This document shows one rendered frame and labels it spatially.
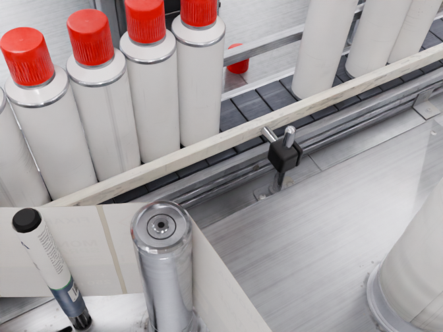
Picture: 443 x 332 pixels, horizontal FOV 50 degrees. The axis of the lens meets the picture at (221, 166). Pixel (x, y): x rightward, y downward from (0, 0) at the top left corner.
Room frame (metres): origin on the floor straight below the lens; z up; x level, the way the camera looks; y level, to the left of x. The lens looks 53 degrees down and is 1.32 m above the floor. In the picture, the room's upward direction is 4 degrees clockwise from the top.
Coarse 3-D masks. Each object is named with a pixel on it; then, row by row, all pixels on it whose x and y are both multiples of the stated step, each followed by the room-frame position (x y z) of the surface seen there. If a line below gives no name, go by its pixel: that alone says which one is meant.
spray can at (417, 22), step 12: (420, 0) 0.53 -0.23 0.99; (432, 0) 0.53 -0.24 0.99; (408, 12) 0.53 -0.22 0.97; (420, 12) 0.53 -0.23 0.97; (432, 12) 0.53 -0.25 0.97; (408, 24) 0.53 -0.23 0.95; (420, 24) 0.53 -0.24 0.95; (408, 36) 0.53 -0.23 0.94; (420, 36) 0.53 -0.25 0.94; (396, 48) 0.53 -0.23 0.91; (408, 48) 0.53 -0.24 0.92; (396, 60) 0.53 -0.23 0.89
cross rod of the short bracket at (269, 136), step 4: (264, 128) 0.37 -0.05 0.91; (268, 128) 0.37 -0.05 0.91; (260, 132) 0.37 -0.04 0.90; (264, 132) 0.37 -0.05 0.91; (268, 132) 0.36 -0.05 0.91; (272, 132) 0.37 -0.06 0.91; (264, 136) 0.36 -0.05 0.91; (268, 136) 0.36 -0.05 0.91; (272, 136) 0.36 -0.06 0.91; (276, 136) 0.36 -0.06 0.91; (268, 140) 0.36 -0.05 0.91; (272, 140) 0.35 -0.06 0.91
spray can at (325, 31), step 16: (320, 0) 0.45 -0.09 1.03; (336, 0) 0.45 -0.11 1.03; (352, 0) 0.45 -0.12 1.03; (320, 16) 0.45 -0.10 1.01; (336, 16) 0.45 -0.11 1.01; (352, 16) 0.46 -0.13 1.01; (304, 32) 0.47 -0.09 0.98; (320, 32) 0.45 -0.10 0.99; (336, 32) 0.45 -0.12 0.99; (304, 48) 0.46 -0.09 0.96; (320, 48) 0.45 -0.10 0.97; (336, 48) 0.45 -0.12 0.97; (304, 64) 0.45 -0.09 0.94; (320, 64) 0.45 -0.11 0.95; (336, 64) 0.45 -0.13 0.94; (304, 80) 0.45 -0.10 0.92; (320, 80) 0.45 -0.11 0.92; (304, 96) 0.45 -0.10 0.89
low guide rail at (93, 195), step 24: (432, 48) 0.53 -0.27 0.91; (384, 72) 0.48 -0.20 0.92; (408, 72) 0.50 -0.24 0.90; (312, 96) 0.42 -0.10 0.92; (336, 96) 0.43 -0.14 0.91; (264, 120) 0.38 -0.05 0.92; (288, 120) 0.39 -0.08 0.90; (192, 144) 0.34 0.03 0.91; (216, 144) 0.34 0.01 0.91; (144, 168) 0.30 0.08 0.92; (168, 168) 0.31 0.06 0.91; (96, 192) 0.26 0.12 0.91; (120, 192) 0.28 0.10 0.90
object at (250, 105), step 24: (432, 24) 0.64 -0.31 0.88; (336, 72) 0.51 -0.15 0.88; (240, 96) 0.45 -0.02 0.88; (264, 96) 0.45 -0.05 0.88; (288, 96) 0.46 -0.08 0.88; (360, 96) 0.47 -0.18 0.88; (240, 120) 0.41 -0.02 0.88; (312, 120) 0.42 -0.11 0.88; (240, 144) 0.37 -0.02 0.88; (192, 168) 0.33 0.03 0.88; (48, 192) 0.28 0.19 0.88; (144, 192) 0.29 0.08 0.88
